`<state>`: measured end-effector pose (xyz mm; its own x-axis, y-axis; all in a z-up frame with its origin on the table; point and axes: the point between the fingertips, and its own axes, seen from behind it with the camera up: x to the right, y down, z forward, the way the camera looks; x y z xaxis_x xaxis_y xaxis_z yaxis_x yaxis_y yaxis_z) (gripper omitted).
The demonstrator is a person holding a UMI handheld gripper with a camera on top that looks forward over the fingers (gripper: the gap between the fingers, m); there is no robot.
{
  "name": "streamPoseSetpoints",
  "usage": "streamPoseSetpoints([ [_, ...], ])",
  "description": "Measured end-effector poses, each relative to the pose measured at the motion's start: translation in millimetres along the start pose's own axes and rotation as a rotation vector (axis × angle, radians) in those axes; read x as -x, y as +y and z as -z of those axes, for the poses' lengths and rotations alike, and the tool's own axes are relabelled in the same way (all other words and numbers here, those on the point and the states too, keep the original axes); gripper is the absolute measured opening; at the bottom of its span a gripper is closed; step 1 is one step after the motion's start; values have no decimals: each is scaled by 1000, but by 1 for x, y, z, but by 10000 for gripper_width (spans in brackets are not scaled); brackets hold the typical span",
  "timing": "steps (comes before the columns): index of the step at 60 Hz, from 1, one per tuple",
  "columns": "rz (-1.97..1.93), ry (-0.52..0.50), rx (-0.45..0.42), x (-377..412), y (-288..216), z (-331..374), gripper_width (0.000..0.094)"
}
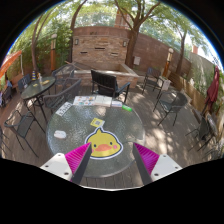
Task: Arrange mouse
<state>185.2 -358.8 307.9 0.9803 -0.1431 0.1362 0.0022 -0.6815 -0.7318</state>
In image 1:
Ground grey metal chair right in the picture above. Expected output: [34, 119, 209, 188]
[155, 90, 188, 124]

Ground stone raised planter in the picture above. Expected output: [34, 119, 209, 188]
[74, 62, 139, 88]

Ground black slatted patio chair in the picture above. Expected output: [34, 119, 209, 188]
[91, 70, 130, 98]

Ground green marker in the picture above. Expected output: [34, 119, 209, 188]
[122, 105, 132, 112]

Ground white computer mouse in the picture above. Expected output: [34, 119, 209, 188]
[54, 130, 66, 139]

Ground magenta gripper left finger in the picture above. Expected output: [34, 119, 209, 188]
[65, 143, 92, 185]

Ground white keyboard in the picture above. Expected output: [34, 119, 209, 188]
[56, 102, 72, 116]

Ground small white booklet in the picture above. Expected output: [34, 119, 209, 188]
[111, 101, 122, 107]

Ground small round dark table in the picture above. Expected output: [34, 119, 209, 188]
[21, 76, 56, 120]

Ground black chair back right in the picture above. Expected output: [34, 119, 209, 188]
[141, 67, 164, 96]

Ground open illustrated book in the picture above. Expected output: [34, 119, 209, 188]
[73, 95, 112, 107]

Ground yellow QR code card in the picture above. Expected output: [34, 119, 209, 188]
[90, 118, 105, 127]

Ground black metal chair left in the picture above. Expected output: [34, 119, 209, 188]
[4, 110, 43, 157]

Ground round glass patio table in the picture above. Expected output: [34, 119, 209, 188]
[47, 105, 145, 178]

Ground orange umbrella canopy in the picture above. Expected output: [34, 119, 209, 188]
[0, 50, 22, 78]

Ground folded maroon patio umbrella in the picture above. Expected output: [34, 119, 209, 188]
[205, 66, 220, 110]

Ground dark wicker chair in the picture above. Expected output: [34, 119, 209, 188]
[43, 77, 81, 113]

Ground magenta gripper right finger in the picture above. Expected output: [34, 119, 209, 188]
[133, 143, 159, 185]

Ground dark chair far right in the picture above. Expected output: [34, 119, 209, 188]
[194, 114, 218, 148]

